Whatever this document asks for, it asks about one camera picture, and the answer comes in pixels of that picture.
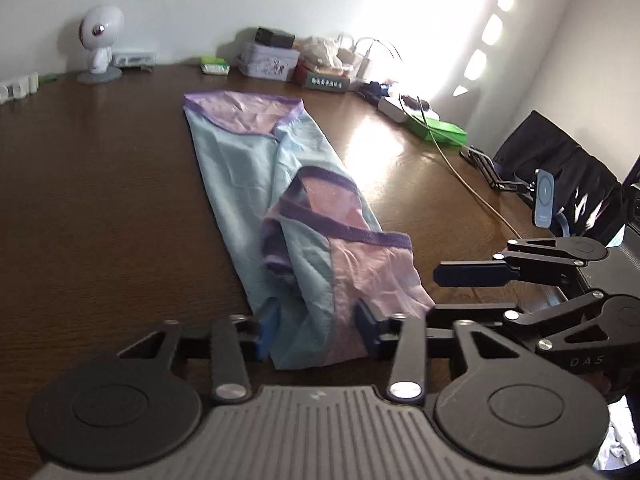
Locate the small white electronic device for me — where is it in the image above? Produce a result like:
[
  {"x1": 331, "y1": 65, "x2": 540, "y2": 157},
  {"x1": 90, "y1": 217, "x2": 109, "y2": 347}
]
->
[{"x1": 110, "y1": 48, "x2": 157, "y2": 69}]

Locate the small black box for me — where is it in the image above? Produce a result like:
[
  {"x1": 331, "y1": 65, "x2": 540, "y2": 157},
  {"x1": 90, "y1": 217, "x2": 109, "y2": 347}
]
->
[{"x1": 254, "y1": 27, "x2": 296, "y2": 50}]

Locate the black folding stand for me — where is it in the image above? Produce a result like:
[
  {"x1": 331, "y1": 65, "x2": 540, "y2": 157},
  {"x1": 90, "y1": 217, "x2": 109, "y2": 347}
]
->
[{"x1": 459, "y1": 144, "x2": 539, "y2": 194}]

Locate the beige cable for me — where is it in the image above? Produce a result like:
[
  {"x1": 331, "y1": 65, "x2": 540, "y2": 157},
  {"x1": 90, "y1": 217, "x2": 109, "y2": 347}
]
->
[{"x1": 426, "y1": 124, "x2": 522, "y2": 236}]

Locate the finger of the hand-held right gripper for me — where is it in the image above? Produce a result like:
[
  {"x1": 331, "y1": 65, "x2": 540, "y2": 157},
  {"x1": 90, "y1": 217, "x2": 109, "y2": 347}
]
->
[
  {"x1": 425, "y1": 288, "x2": 640, "y2": 355},
  {"x1": 432, "y1": 236, "x2": 609, "y2": 289}
]

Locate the green flat box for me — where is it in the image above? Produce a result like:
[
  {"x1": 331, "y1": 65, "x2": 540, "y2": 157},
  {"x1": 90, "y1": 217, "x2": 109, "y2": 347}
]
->
[{"x1": 405, "y1": 112, "x2": 469, "y2": 150}]

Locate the crumpled plastic bag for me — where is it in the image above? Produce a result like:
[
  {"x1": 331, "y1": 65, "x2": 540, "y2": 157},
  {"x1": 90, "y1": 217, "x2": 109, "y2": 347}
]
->
[{"x1": 299, "y1": 35, "x2": 347, "y2": 69}]

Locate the printed tin box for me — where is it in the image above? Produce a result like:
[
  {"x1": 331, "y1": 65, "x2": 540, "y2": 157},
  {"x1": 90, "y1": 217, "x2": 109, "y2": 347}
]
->
[{"x1": 235, "y1": 40, "x2": 301, "y2": 82}]

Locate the white cloth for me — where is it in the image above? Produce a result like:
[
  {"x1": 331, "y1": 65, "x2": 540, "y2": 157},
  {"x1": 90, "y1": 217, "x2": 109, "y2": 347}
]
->
[{"x1": 592, "y1": 394, "x2": 640, "y2": 472}]

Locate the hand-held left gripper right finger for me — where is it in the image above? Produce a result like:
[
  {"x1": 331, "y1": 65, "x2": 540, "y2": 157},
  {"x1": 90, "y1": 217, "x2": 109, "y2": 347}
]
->
[{"x1": 351, "y1": 299, "x2": 540, "y2": 404}]

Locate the black chair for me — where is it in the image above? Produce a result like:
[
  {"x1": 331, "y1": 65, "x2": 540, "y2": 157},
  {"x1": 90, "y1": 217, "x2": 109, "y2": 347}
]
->
[{"x1": 492, "y1": 109, "x2": 624, "y2": 247}]

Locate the small blue item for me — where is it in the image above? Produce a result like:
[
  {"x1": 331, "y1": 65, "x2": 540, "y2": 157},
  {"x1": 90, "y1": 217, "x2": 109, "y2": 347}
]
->
[{"x1": 359, "y1": 80, "x2": 392, "y2": 104}]

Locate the white power strip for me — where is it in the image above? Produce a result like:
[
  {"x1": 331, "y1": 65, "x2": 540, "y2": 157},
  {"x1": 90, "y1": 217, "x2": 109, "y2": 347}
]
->
[{"x1": 377, "y1": 95, "x2": 412, "y2": 124}]

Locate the dark red labelled box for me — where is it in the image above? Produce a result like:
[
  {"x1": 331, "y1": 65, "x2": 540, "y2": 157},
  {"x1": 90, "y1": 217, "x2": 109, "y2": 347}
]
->
[{"x1": 293, "y1": 62, "x2": 351, "y2": 92}]

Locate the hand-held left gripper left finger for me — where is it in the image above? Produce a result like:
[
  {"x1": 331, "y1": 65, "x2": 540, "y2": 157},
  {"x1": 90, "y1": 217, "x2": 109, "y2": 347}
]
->
[{"x1": 116, "y1": 299, "x2": 282, "y2": 404}]

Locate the white ribbed plastic holder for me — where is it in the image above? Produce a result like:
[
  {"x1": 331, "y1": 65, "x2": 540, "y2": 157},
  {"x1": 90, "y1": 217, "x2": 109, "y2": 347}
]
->
[{"x1": 0, "y1": 72, "x2": 40, "y2": 105}]

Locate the pink and blue mesh vest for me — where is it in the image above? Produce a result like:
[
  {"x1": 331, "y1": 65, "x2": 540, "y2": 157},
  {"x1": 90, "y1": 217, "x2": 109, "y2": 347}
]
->
[{"x1": 182, "y1": 91, "x2": 437, "y2": 372}]

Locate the white robot figurine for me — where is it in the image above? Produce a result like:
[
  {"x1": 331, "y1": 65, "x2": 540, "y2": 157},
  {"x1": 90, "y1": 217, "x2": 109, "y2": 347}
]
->
[{"x1": 76, "y1": 4, "x2": 125, "y2": 85}]

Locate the thin black cable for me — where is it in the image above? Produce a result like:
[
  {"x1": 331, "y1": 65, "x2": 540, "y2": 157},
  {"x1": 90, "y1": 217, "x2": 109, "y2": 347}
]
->
[{"x1": 369, "y1": 36, "x2": 404, "y2": 62}]

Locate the blue magnetic phone mount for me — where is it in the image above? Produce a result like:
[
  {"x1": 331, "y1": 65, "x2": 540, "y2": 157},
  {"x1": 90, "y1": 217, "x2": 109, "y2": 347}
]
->
[{"x1": 531, "y1": 168, "x2": 572, "y2": 237}]

